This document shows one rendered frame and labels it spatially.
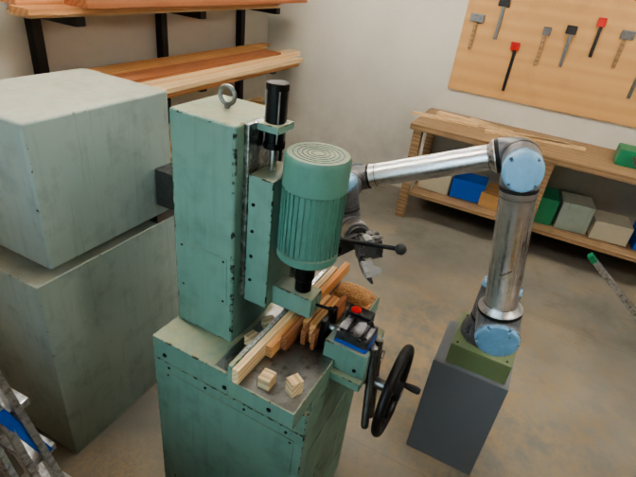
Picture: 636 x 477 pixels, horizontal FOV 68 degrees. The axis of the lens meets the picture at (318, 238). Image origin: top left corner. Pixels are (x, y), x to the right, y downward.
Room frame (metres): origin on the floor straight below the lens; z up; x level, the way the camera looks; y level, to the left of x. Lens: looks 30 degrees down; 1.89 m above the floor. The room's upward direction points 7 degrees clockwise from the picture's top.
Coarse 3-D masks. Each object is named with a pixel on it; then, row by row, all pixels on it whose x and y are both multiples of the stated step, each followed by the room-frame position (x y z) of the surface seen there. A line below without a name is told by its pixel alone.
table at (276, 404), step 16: (336, 288) 1.36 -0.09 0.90; (288, 352) 1.01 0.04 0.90; (304, 352) 1.02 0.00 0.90; (320, 352) 1.03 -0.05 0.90; (256, 368) 0.93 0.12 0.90; (272, 368) 0.94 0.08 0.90; (288, 368) 0.95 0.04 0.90; (304, 368) 0.96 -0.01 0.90; (320, 368) 0.96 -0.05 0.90; (336, 368) 1.00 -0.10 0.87; (240, 384) 0.87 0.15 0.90; (256, 384) 0.88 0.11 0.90; (304, 384) 0.90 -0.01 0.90; (320, 384) 0.93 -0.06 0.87; (352, 384) 0.96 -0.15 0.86; (240, 400) 0.86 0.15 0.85; (256, 400) 0.84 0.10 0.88; (272, 400) 0.83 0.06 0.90; (288, 400) 0.84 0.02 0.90; (304, 400) 0.84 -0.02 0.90; (272, 416) 0.82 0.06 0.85; (288, 416) 0.80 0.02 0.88
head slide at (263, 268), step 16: (272, 160) 1.19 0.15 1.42; (256, 176) 1.14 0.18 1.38; (272, 176) 1.15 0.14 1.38; (256, 192) 1.14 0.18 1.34; (272, 192) 1.12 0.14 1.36; (256, 208) 1.13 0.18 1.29; (272, 208) 1.12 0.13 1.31; (256, 224) 1.13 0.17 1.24; (272, 224) 1.12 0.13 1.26; (256, 240) 1.13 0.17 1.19; (272, 240) 1.13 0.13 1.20; (256, 256) 1.13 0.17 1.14; (272, 256) 1.13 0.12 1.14; (256, 272) 1.13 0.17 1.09; (272, 272) 1.14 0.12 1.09; (288, 272) 1.23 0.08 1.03; (256, 288) 1.13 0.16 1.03; (272, 288) 1.14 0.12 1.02; (256, 304) 1.13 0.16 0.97
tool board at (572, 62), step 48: (480, 0) 4.29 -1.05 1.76; (528, 0) 4.15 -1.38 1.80; (576, 0) 4.02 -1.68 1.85; (624, 0) 3.90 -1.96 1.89; (480, 48) 4.25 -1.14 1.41; (528, 48) 4.11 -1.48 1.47; (576, 48) 3.97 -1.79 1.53; (624, 48) 3.85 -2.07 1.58; (528, 96) 4.06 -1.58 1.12; (576, 96) 3.93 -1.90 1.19; (624, 96) 3.80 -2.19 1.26
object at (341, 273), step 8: (344, 264) 1.45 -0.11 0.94; (336, 272) 1.40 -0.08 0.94; (344, 272) 1.43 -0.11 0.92; (328, 280) 1.34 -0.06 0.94; (336, 280) 1.36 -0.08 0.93; (320, 288) 1.29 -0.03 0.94; (328, 288) 1.31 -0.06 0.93; (288, 328) 1.07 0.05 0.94; (280, 336) 1.03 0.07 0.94; (272, 344) 0.99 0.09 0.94; (272, 352) 0.98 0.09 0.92
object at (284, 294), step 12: (288, 276) 1.20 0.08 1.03; (276, 288) 1.14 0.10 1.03; (288, 288) 1.14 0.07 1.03; (312, 288) 1.16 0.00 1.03; (276, 300) 1.14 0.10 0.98; (288, 300) 1.12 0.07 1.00; (300, 300) 1.11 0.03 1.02; (312, 300) 1.10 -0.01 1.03; (300, 312) 1.10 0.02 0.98; (312, 312) 1.11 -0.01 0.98
